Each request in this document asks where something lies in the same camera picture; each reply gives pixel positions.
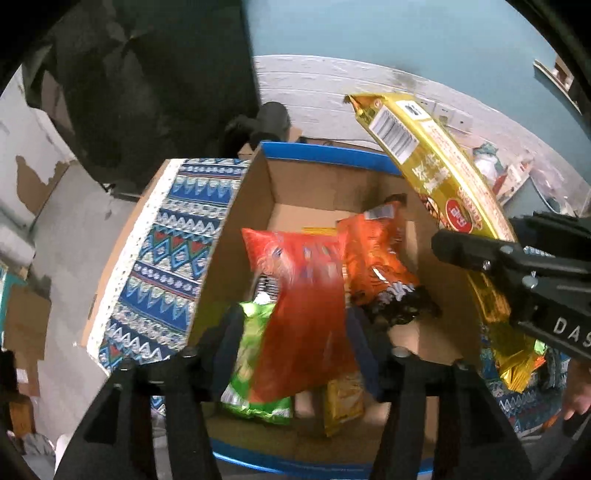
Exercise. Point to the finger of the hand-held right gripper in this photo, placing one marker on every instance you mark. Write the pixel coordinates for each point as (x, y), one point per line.
(475, 251)
(558, 230)

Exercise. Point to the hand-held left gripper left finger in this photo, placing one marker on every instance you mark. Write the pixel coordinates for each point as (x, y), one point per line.
(226, 346)

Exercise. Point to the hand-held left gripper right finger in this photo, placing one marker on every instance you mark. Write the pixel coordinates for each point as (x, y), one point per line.
(367, 360)

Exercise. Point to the green snack packet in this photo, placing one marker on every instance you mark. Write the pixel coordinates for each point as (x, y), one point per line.
(249, 350)

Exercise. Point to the small yellow snack packet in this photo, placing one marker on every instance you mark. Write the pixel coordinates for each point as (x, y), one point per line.
(341, 401)

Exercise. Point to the red snack packet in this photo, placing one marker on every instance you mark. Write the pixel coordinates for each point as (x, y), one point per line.
(300, 323)

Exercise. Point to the orange snack packet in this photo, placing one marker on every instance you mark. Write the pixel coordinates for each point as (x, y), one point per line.
(374, 258)

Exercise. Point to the gold noodle packet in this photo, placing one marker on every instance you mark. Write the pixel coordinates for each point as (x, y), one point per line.
(425, 152)

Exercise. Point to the blue-rimmed cardboard box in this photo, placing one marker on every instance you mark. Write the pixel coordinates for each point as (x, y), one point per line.
(314, 189)

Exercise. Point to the person's right hand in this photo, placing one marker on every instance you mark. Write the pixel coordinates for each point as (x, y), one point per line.
(579, 392)

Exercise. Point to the white and brown paper bag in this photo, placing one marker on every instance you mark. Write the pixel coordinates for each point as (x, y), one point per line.
(515, 180)

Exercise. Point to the red and white shopping bag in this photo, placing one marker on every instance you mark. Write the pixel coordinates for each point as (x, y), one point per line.
(485, 161)

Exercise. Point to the blue patterned tablecloth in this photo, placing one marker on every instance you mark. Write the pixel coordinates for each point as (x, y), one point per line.
(161, 258)

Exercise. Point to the flat brown cardboard sheet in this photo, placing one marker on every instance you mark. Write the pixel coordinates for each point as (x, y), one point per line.
(27, 323)

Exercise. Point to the small brown cardboard box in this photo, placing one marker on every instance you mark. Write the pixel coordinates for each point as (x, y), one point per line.
(293, 134)

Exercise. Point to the black round device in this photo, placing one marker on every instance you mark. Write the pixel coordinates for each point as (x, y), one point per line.
(272, 122)

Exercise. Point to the black cloth cover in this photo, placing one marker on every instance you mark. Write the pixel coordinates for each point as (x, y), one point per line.
(152, 92)

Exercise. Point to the white wall socket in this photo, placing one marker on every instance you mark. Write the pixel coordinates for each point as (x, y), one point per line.
(462, 122)
(444, 112)

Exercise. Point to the wall shelf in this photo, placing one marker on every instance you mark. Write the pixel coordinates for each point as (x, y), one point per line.
(556, 81)

